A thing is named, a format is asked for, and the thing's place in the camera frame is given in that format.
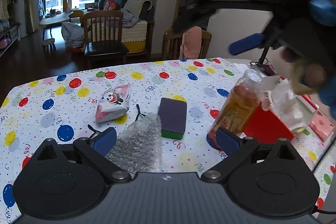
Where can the red white cardboard box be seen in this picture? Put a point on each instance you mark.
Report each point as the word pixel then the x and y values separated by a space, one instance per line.
pixel 266 127

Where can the bubble wrap sheet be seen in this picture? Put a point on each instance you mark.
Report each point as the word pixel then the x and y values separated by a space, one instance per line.
pixel 139 147

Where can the small wooden stool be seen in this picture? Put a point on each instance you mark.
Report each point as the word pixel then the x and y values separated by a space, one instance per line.
pixel 48 45

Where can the dark wooden chair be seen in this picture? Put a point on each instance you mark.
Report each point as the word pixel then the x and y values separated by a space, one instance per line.
pixel 102 38

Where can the round wooden coffee table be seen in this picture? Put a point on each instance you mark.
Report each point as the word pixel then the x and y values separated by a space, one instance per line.
pixel 53 21

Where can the purple green sponge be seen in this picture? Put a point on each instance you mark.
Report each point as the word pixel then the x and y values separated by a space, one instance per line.
pixel 172 114

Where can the polka dot tablecloth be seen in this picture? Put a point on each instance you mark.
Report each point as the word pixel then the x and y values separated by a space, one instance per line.
pixel 62 107

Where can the pink plastic bag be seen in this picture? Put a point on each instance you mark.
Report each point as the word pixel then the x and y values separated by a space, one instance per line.
pixel 321 126

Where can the orange drink bottle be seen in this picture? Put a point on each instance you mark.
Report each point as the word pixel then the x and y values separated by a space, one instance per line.
pixel 240 104

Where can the sofa with blankets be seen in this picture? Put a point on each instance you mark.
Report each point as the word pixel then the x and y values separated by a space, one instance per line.
pixel 137 14

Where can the gloved right hand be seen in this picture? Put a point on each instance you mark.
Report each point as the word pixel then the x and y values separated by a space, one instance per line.
pixel 320 71

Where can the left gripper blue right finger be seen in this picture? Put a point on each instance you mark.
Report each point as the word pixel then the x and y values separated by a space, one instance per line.
pixel 227 141

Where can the panda tissue pack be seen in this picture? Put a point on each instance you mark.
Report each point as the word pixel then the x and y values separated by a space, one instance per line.
pixel 113 104

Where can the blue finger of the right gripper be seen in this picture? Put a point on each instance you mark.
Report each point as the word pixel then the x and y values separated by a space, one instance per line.
pixel 246 44

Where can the wooden chair at table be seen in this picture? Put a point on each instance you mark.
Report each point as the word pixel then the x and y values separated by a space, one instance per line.
pixel 171 46

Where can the white tissue paper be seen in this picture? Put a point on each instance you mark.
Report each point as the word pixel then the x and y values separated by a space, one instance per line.
pixel 283 102

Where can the pink towel on chair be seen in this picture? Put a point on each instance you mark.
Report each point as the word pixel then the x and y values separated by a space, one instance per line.
pixel 191 43

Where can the tv cabinet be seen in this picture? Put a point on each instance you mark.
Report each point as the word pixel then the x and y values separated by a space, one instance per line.
pixel 8 38

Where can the silver desk lamp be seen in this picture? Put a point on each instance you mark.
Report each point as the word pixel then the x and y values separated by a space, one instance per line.
pixel 263 64

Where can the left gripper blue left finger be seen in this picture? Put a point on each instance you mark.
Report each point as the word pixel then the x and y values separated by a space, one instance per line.
pixel 103 141

